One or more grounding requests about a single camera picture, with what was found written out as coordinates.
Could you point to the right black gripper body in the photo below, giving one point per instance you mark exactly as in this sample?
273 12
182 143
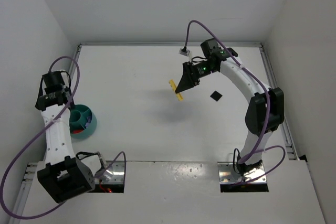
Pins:
191 74

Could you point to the black lego plate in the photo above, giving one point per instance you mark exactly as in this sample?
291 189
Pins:
216 96

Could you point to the red curved lego brick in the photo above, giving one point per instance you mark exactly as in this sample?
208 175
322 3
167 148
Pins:
77 131

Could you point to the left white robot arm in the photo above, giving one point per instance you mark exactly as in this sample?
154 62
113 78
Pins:
66 174

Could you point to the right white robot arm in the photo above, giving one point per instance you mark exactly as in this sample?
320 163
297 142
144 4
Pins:
265 110

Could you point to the teal round divided container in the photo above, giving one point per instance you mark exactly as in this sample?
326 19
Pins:
79 116

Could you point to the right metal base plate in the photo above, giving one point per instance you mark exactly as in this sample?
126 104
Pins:
228 176

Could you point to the metal base plate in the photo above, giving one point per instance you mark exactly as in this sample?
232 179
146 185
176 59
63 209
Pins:
113 175
228 176

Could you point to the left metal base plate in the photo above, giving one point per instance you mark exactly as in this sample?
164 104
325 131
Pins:
113 175

